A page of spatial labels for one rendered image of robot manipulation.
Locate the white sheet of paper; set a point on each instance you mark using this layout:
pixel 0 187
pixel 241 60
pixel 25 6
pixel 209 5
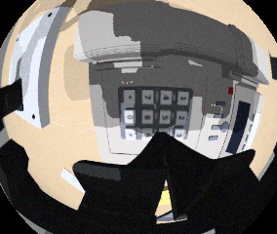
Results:
pixel 68 176

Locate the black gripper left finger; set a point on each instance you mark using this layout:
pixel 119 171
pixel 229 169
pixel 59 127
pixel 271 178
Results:
pixel 140 178

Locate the yellow sticky note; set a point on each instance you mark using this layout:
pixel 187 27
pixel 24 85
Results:
pixel 165 198

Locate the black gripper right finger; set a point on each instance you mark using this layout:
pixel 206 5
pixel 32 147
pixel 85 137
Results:
pixel 189 178

